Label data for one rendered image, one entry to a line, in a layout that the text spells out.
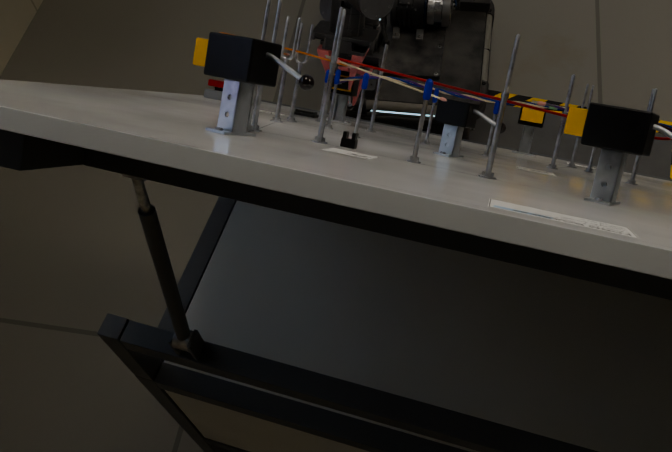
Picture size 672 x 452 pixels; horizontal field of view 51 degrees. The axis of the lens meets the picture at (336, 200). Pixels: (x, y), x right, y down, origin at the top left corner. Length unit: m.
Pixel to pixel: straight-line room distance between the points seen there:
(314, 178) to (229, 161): 0.06
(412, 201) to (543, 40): 2.52
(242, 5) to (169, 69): 0.44
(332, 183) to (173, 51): 2.58
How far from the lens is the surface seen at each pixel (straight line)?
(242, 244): 1.47
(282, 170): 0.50
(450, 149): 0.93
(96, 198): 2.67
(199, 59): 0.70
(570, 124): 0.71
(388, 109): 2.40
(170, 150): 0.53
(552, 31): 3.02
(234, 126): 0.67
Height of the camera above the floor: 2.05
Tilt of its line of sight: 57 degrees down
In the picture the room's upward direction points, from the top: 8 degrees counter-clockwise
